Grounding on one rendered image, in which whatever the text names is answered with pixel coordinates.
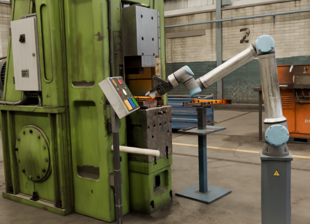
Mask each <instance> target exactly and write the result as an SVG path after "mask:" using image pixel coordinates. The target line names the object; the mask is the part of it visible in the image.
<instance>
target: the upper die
mask: <svg viewBox="0 0 310 224"><path fill-rule="evenodd" d="M124 63H125V68H129V67H155V56H149V55H139V56H125V57H124Z"/></svg>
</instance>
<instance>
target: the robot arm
mask: <svg viewBox="0 0 310 224"><path fill-rule="evenodd" d="M254 58H258V62H259V69H260V76H261V83H262V93H263V100H264V107H265V115H266V118H265V120H264V121H263V123H264V130H265V144H264V146H263V149H262V154H263V155H265V156H270V157H285V156H288V155H289V150H288V147H287V145H286V142H287V141H288V139H289V132H288V127H287V120H286V118H285V117H284V116H283V113H282V105H281V98H280V88H279V81H278V73H277V66H276V58H275V48H274V39H273V38H272V37H271V36H270V35H261V36H259V37H258V38H257V40H256V41H254V42H253V43H251V44H250V47H249V48H247V49H246V50H244V51H243V52H241V53H239V54H238V55H236V56H235V57H233V58H231V59H230V60H228V61H226V62H225V63H223V64H222V65H220V66H218V67H217V68H215V69H214V70H212V71H210V72H209V73H207V74H205V75H204V76H202V77H200V78H198V79H197V80H195V79H194V77H193V76H194V74H193V72H192V71H191V69H190V68H189V67H188V66H184V67H182V68H181V69H179V70H178V71H176V72H174V73H173V74H171V75H169V76H168V78H167V81H165V80H164V79H162V78H160V77H159V76H157V75H153V79H154V80H157V81H159V82H160V84H159V85H157V86H156V87H155V88H153V89H152V90H150V91H149V92H147V93H146V95H145V96H147V95H150V96H151V97H152V98H155V94H156V93H157V92H158V94H159V95H160V96H162V95H164V94H166V93H167V92H169V91H170V90H172V89H174V87H175V86H177V85H179V84H180V83H183V85H184V87H185V88H186V90H187V91H188V93H189V95H190V96H191V97H194V96H196V95H198V94H199V93H201V91H202V90H203V89H205V88H207V87H208V86H209V85H211V84H213V83H214V82H216V81H217V80H219V79H221V78H223V77H224V76H226V75H228V74H229V73H231V72H232V71H234V70H236V69H237V68H239V67H241V66H242V65H244V64H246V63H247V62H249V61H250V60H252V59H254ZM168 84H169V85H168Z"/></svg>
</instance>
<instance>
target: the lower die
mask: <svg viewBox="0 0 310 224"><path fill-rule="evenodd" d="M137 103H138V105H139V106H147V107H148V108H153V107H156V106H157V100H152V101H151V100H150V98H139V100H138V98H137Z"/></svg>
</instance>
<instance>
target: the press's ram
mask: <svg viewBox="0 0 310 224"><path fill-rule="evenodd" d="M122 20H123V42H124V57H125V56H139V55H149V56H158V35H157V10H155V9H150V8H146V7H141V6H129V7H123V8H122Z"/></svg>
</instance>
